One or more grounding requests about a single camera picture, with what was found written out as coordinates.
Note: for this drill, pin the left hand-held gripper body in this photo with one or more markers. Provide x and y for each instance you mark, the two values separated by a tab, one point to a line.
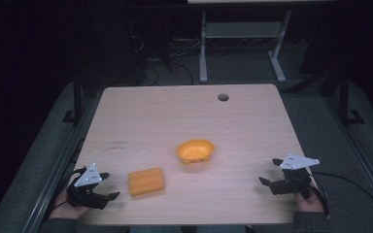
89	176

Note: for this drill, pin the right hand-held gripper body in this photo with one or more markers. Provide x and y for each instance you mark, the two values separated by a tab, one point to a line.
293	186

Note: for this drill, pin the orange soap bar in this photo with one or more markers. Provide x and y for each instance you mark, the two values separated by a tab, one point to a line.
146	181

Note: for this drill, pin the orange soap dish with holes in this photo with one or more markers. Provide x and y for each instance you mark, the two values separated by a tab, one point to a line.
195	151

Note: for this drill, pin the person's right hand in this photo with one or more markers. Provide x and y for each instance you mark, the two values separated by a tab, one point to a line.
311	204

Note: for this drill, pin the person's left hand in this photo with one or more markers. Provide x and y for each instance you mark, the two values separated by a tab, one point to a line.
65	211

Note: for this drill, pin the aluminium rail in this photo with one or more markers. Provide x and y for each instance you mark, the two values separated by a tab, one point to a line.
361	152
56	168

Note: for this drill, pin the black metal stand post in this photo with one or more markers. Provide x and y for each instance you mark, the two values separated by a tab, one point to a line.
344	97
77	97

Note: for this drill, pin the white metal stand frame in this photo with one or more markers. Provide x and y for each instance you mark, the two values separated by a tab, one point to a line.
241	29

